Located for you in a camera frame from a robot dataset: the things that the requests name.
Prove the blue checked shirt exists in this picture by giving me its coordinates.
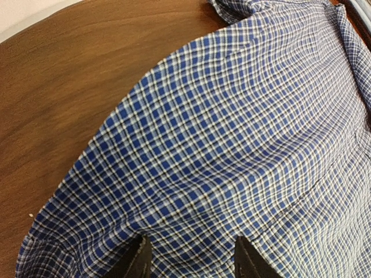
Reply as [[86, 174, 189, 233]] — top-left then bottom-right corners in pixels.
[[16, 1, 370, 277]]

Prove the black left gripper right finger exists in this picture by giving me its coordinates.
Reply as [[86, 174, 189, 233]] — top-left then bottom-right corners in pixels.
[[234, 236, 280, 278]]

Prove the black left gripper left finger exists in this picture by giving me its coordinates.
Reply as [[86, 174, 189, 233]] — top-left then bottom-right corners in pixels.
[[104, 235, 152, 278]]

